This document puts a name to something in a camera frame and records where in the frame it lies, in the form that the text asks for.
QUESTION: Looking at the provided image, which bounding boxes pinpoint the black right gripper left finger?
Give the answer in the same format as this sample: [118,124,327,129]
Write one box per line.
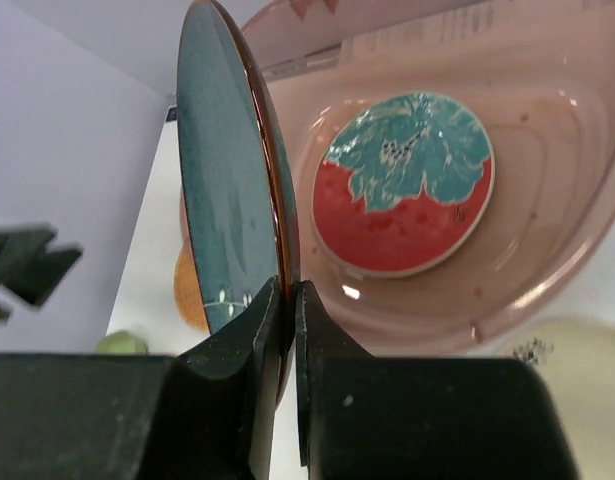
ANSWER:
[0,279,281,479]

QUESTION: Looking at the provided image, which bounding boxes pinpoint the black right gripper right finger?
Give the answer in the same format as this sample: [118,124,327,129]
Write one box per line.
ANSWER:
[295,281,578,479]

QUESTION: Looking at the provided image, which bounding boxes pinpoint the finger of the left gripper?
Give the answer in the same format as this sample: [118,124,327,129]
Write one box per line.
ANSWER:
[0,227,83,323]

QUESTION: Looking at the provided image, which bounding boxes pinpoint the light green plate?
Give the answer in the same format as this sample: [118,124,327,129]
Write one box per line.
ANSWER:
[94,330,148,355]

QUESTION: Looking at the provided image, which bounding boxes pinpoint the woven bamboo round plate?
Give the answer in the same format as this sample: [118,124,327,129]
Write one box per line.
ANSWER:
[173,243,209,332]

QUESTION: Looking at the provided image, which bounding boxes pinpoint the dark teal round plate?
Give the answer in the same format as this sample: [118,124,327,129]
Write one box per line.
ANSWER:
[176,0,302,401]

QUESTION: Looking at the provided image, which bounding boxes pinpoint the cream plate with black flowers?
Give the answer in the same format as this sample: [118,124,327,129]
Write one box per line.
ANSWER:
[496,317,615,479]

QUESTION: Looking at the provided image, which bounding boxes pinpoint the red plate with teal flower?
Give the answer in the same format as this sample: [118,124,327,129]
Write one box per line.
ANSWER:
[310,91,496,278]

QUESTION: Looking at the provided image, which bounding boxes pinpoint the pink translucent plastic bin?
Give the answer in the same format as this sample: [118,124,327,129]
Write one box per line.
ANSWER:
[179,0,615,357]

